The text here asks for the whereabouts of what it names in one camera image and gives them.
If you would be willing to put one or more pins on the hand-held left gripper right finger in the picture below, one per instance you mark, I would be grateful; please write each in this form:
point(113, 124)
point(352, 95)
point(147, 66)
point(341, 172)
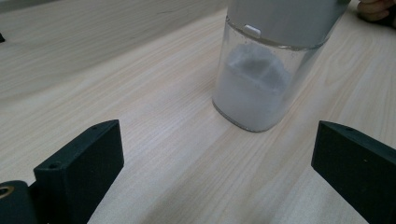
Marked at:
point(358, 168)

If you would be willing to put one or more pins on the small black object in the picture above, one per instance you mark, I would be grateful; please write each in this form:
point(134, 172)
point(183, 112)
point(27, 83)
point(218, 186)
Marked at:
point(1, 38)

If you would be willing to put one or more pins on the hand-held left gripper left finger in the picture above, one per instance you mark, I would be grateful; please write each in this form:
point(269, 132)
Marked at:
point(77, 168)

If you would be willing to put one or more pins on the clear jar with white lid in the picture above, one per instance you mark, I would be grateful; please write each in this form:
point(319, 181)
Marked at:
point(264, 68)

